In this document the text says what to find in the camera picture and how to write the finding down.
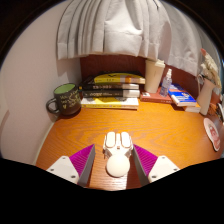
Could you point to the cream tumbler with lid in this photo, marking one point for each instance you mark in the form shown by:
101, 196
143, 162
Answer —
154, 76

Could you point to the yellow and white book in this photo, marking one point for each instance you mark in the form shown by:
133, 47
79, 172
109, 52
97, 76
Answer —
110, 102

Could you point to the clear spray bottle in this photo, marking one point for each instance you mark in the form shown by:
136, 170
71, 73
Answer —
165, 85

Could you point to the blue book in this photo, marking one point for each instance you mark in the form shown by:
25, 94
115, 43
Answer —
181, 96

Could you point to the dark mug green inside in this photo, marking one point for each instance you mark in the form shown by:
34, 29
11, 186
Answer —
66, 100

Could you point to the white and pink flower bouquet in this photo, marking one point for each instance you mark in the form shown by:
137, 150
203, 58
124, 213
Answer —
210, 66

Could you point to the white ceramic vase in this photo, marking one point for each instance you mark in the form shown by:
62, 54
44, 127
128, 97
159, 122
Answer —
204, 98

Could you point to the black and white book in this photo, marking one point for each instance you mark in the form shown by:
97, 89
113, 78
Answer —
110, 93

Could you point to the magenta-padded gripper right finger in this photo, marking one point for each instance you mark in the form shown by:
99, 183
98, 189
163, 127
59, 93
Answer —
160, 168

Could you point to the red book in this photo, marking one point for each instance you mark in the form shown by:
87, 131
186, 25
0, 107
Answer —
151, 98

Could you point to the white computer mouse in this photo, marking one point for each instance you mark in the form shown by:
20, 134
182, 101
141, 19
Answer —
117, 165

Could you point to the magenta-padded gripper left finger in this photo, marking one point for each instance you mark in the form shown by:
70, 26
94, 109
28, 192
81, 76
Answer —
66, 168

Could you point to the white pleated curtain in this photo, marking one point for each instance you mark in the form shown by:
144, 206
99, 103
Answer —
116, 26

